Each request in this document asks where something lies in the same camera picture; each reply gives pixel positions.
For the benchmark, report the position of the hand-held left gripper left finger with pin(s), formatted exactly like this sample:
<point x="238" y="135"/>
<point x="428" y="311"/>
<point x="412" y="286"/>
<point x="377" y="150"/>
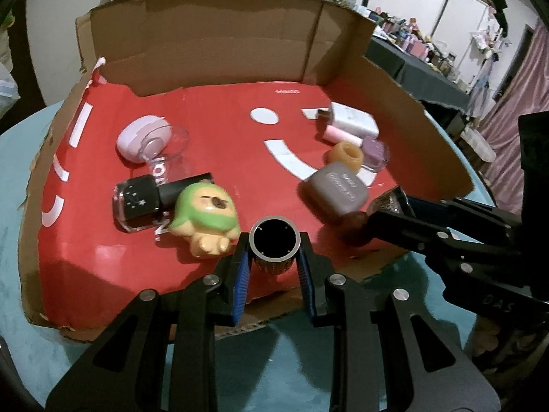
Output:
<point x="241" y="283"/>

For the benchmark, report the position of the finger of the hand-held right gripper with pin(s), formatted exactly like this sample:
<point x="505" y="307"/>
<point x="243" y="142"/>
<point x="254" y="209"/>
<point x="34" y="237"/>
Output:
<point x="411" y="227"/>
<point x="472" y="214"/>

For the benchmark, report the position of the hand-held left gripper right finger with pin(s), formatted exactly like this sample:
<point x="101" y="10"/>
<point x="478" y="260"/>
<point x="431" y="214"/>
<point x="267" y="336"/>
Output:
<point x="308" y="283"/>

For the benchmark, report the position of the gold studded cylinder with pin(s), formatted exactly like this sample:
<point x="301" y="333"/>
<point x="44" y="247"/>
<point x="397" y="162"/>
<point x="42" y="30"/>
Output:
<point x="274" y="264"/>

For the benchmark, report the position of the glass bottle with brown cap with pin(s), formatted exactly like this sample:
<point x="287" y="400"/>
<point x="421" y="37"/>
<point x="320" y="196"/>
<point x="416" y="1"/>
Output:
<point x="351" y="227"/>

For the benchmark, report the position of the green and yellow toy figure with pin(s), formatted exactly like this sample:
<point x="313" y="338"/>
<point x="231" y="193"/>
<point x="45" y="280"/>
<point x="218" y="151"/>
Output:
<point x="201" y="214"/>

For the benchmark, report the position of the lilac nail polish bottle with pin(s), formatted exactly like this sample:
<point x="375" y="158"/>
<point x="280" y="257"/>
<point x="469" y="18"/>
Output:
<point x="375" y="150"/>

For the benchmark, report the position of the grey earbuds case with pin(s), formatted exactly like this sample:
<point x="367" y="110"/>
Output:
<point x="334" y="189"/>

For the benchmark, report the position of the amber round jar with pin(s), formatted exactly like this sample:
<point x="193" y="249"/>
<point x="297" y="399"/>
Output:
<point x="343" y="154"/>

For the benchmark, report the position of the white charger plug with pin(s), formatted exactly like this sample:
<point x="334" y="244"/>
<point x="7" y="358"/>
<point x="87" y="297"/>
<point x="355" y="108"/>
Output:
<point x="351" y="120"/>

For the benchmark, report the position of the black nail polish bottle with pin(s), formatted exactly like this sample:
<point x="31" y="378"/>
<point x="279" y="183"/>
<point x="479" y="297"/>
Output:
<point x="141" y="201"/>

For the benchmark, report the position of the cardboard box with red lining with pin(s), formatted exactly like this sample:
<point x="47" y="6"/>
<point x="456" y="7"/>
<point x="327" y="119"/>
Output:
<point x="223" y="137"/>

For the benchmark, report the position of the clear glass cup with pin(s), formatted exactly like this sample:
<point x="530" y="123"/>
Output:
<point x="176" y="139"/>

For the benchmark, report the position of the pink earbuds case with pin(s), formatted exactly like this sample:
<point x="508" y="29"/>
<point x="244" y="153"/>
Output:
<point x="137" y="137"/>

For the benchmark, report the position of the pink curtain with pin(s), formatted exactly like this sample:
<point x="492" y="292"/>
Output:
<point x="514" y="107"/>

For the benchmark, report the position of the cluttered dark table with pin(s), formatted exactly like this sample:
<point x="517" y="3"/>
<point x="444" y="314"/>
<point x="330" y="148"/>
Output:
<point x="420" y="77"/>

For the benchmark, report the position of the metal rack with hanging items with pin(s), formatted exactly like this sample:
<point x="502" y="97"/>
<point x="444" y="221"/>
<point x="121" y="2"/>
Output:
<point x="484" y="38"/>

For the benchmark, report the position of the dark brown door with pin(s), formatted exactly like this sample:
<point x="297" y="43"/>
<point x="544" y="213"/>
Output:
<point x="30" y="73"/>

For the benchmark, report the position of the clear plastic bag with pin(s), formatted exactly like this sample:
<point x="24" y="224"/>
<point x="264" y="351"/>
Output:
<point x="8" y="90"/>

